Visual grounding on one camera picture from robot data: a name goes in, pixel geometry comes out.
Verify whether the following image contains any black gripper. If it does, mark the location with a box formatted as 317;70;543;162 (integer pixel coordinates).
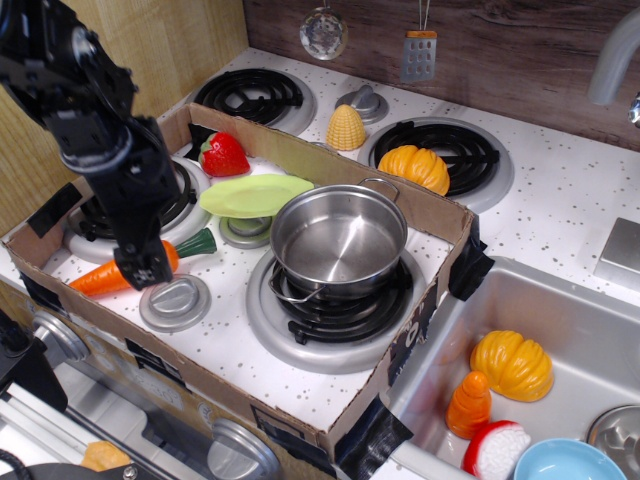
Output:
59;115;180;291

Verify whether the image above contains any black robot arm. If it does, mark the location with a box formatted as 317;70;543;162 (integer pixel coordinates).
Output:
1;1;180;290

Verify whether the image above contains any light green plastic plate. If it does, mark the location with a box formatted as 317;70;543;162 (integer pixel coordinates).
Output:
199;174;315;219

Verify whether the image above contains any small orange toy carrot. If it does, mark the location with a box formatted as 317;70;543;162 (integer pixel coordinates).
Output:
445;370;492;440

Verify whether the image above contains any front silver stove knob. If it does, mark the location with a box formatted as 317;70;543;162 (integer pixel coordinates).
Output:
139;275;212;333

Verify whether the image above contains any silver stove knob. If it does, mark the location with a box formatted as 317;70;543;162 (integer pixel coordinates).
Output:
139;275;212;333
219;217;272;249
335;85;389;125

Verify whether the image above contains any front left black burner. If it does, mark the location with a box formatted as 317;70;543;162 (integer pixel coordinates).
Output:
63;156;211;264

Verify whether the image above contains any black burner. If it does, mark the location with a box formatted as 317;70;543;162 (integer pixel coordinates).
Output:
63;156;211;264
357;117;515;214
246;251;426;375
187;68;317;136

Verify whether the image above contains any left silver oven dial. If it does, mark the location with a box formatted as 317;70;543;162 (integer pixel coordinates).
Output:
33;311;90;368

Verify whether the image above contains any silver oven dial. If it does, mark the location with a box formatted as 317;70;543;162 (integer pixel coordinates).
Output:
33;311;90;368
207;418;280;480

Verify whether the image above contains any middle silver stove knob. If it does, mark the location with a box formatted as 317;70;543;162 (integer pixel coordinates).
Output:
219;217;272;249

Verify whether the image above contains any brown cardboard fence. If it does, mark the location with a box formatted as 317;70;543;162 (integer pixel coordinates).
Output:
5;104;478;471

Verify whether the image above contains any red toy strawberry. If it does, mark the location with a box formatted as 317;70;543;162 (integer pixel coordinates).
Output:
198;132;250;177

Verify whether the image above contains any orange sponge piece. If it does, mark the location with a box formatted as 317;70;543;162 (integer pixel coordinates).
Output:
80;440;131;472

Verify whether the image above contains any front right black burner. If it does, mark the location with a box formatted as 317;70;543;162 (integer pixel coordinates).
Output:
246;251;426;375

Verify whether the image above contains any stainless steel pot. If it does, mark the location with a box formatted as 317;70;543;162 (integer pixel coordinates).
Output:
270;178;408;303

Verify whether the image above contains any back left black burner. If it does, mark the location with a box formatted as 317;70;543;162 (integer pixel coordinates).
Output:
187;68;317;136

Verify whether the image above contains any right silver oven dial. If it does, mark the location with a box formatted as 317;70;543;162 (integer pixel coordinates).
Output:
207;418;280;480

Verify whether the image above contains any yellow toy corn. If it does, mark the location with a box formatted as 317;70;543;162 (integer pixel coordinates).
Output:
325;104;366;151

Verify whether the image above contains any back silver stove knob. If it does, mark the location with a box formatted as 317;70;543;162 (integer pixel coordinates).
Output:
335;85;389;125

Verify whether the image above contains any hanging round metal strainer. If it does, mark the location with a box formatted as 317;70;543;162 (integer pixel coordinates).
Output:
299;1;349;61

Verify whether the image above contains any orange toy pumpkin on stove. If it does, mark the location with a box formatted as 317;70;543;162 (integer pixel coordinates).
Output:
378;145;450;196

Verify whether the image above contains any hanging metal spatula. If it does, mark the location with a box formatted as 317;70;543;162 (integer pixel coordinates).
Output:
399;1;438;84

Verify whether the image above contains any back right black burner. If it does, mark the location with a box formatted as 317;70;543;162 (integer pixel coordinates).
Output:
357;117;515;214

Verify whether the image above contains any orange toy pumpkin in sink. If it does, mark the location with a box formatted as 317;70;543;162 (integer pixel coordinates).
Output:
470;330;555;402

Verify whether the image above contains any red white toy mushroom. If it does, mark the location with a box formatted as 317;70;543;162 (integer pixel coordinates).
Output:
461;420;532;480

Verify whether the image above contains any silver sink basin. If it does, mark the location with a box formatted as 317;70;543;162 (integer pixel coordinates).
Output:
383;258;639;479

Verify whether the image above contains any light blue bowl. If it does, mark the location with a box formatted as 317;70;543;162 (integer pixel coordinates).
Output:
513;439;626;480

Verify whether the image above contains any steel bowl in sink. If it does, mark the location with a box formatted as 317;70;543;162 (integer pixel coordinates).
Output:
586;405;639;479

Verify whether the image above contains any grey faucet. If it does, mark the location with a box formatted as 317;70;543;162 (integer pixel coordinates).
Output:
587;8;639;106

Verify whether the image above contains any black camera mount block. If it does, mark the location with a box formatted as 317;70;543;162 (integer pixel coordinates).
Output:
1;311;68;413

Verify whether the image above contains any black coiled cable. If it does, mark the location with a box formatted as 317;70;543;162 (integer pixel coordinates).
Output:
0;448;31;480

